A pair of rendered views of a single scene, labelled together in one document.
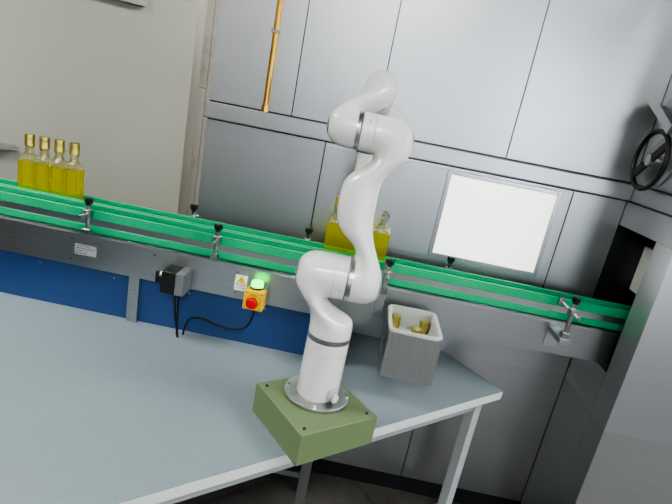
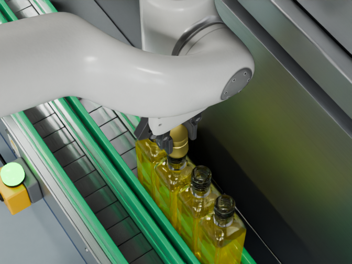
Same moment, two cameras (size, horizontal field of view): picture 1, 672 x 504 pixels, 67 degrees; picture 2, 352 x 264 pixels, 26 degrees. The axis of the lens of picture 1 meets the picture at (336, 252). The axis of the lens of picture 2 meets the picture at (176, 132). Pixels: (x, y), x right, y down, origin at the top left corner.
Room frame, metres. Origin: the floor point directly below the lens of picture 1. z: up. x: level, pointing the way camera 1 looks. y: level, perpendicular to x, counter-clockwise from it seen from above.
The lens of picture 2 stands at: (1.46, -0.51, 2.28)
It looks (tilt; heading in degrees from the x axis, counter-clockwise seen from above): 58 degrees down; 54
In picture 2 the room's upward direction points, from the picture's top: straight up
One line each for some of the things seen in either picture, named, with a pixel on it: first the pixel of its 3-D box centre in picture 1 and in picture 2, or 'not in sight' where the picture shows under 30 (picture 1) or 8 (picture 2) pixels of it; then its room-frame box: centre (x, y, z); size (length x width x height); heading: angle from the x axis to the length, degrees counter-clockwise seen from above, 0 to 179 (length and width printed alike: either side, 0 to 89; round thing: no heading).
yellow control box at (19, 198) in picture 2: (255, 298); (15, 187); (1.62, 0.24, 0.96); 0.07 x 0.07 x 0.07; 88
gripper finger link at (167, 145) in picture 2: not in sight; (157, 139); (1.77, -0.04, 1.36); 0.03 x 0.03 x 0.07; 89
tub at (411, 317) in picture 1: (411, 331); not in sight; (1.57, -0.30, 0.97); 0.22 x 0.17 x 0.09; 178
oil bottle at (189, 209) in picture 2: not in sight; (198, 220); (1.80, -0.10, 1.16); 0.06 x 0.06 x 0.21; 89
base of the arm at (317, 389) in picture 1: (322, 366); not in sight; (1.29, -0.02, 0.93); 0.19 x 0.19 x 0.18
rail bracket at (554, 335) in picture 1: (564, 324); not in sight; (1.65, -0.83, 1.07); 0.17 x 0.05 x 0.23; 178
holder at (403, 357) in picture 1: (407, 340); not in sight; (1.60, -0.30, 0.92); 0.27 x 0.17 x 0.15; 178
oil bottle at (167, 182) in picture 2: (347, 245); (176, 194); (1.80, -0.04, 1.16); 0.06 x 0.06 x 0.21; 89
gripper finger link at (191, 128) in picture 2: not in sight; (195, 116); (1.83, -0.04, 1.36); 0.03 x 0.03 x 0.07; 89
